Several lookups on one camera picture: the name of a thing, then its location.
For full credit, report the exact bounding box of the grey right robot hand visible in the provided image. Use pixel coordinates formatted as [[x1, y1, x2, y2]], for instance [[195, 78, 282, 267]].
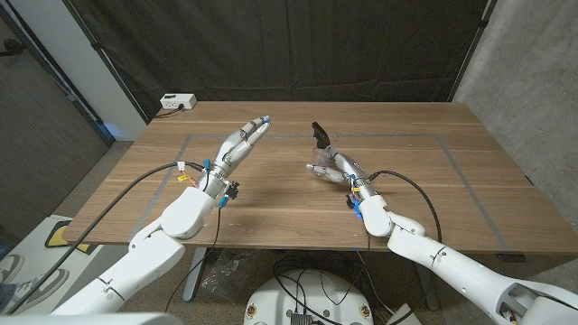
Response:
[[305, 152, 378, 213]]

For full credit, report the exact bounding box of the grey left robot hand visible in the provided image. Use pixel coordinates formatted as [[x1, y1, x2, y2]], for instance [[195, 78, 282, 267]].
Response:
[[200, 115, 273, 202]]

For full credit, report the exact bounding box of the clear plastic spray bottle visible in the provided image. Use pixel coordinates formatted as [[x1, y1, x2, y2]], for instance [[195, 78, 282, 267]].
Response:
[[309, 144, 340, 175]]

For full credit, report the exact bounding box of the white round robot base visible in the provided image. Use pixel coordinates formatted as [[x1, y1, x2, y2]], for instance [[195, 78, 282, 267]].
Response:
[[243, 269, 375, 325]]

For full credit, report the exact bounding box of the white power strip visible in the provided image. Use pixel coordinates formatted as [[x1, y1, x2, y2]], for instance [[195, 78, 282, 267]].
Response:
[[159, 92, 198, 110]]

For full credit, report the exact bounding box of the clear plastic bag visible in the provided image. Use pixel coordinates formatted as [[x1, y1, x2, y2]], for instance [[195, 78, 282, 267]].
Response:
[[200, 247, 259, 302]]

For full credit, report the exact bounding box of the grey table leg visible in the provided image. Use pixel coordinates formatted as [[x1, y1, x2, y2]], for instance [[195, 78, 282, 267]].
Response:
[[413, 264, 442, 311], [182, 246, 209, 302]]

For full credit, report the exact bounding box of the black backdrop stand pole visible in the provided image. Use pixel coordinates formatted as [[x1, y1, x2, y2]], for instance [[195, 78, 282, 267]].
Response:
[[446, 0, 499, 103], [61, 0, 151, 124]]

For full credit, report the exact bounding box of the white box corner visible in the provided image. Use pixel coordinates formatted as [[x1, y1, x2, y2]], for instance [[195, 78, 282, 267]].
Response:
[[386, 302, 424, 325]]

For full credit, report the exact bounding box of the grey finned module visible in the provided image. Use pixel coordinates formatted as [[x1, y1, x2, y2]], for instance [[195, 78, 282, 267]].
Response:
[[288, 311, 315, 325]]

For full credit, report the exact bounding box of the white mat with yellow logo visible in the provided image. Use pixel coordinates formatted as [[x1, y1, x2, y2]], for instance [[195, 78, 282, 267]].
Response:
[[0, 214, 132, 316]]

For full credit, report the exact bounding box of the white robot chest edge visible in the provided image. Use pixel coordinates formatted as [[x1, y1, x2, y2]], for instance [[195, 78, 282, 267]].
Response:
[[0, 312, 184, 325]]

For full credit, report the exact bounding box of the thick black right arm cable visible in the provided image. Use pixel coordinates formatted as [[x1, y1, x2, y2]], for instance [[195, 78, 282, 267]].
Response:
[[368, 170, 443, 246]]

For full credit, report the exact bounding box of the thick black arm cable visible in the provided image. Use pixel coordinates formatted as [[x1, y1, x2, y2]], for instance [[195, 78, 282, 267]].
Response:
[[368, 170, 443, 246], [4, 161, 207, 315]]

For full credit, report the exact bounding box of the black power strip cord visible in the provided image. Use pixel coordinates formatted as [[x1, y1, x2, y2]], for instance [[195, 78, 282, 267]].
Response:
[[154, 104, 185, 120]]

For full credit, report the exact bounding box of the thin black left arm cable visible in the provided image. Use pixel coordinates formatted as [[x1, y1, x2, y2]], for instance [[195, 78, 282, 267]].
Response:
[[164, 205, 225, 313]]

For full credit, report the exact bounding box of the black looped cable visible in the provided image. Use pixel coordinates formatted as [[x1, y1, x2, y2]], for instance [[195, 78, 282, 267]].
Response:
[[269, 254, 362, 317]]

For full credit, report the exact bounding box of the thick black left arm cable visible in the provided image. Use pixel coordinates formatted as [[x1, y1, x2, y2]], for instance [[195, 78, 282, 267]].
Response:
[[4, 161, 207, 315]]

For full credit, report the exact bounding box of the black door handle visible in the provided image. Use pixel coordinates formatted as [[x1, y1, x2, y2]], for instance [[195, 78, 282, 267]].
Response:
[[0, 39, 27, 58]]

